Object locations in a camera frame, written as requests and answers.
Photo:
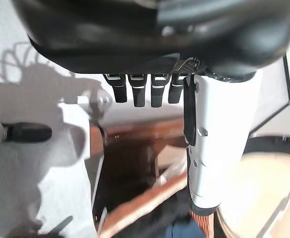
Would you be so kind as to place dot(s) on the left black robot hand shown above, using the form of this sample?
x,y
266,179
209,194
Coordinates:
x,y
135,32

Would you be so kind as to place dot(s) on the long black cloth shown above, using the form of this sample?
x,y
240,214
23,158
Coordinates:
x,y
155,213

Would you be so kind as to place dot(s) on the blue cloth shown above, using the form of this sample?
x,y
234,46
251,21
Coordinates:
x,y
182,229

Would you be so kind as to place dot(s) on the round glass washing machine door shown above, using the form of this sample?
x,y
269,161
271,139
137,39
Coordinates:
x,y
264,186

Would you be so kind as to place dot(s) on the brown acrylic stool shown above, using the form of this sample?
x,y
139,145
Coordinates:
x,y
130,153

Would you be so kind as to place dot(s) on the left silver robot leg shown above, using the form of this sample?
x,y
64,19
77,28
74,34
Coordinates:
x,y
25,132

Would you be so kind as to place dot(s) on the black baseboard strip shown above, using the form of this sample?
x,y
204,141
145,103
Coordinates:
x,y
287,81

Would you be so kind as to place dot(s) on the rectangular wicker laundry basket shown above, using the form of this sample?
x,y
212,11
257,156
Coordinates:
x,y
140,205

